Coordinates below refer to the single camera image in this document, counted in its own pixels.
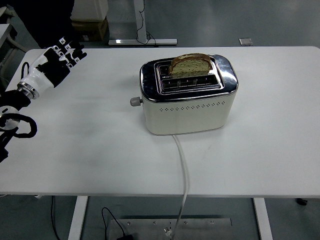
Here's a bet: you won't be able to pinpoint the grey toaster lever knob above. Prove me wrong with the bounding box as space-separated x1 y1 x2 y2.
129 96 144 108

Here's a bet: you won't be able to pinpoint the white frame furniture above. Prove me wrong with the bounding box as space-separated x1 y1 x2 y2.
0 6 27 76

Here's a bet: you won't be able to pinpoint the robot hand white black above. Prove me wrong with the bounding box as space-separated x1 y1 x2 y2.
18 36 88 95

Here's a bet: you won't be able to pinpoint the brown cardboard box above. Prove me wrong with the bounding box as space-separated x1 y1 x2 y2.
71 16 110 42

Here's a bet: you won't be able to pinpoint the grey metal plate with screws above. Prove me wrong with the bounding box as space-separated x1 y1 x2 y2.
106 217 233 240

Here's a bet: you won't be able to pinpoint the cream toaster chrome top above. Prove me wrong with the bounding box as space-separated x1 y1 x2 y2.
139 53 239 136

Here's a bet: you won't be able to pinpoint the white table leg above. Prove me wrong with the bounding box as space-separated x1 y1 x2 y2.
252 197 274 240
67 196 89 240

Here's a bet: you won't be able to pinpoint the thin black cable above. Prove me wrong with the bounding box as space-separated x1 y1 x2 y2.
50 196 62 240

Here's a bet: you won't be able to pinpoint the toasted bread slice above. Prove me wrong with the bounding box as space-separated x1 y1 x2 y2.
167 53 212 78

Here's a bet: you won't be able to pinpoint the white toaster power cord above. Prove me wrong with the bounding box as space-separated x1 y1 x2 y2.
163 134 190 237

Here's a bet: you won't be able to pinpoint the black cable on desk base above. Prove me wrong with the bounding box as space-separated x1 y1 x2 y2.
135 0 160 48

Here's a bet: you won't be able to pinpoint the person's legs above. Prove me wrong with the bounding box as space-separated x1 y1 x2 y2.
23 0 77 50

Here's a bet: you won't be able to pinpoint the white box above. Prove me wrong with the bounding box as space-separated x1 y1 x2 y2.
70 0 109 21

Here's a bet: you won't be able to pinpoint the silver desk base and column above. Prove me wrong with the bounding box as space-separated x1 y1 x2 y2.
108 0 178 47

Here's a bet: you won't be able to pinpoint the black cable with adapter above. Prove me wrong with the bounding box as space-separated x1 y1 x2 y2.
101 206 135 240

